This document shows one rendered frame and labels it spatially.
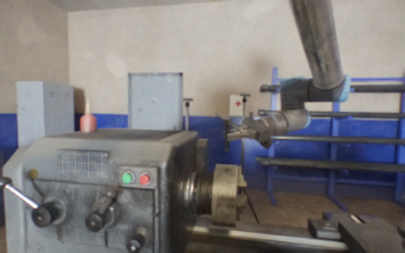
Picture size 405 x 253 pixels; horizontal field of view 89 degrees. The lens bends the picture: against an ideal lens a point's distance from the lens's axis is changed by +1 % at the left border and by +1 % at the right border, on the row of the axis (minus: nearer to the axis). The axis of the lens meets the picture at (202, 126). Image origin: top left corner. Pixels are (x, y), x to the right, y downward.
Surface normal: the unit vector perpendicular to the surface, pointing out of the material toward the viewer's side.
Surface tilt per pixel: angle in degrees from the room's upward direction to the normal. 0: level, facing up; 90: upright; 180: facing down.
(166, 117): 90
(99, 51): 90
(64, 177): 90
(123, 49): 90
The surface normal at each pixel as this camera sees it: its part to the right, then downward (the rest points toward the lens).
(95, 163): -0.17, 0.07
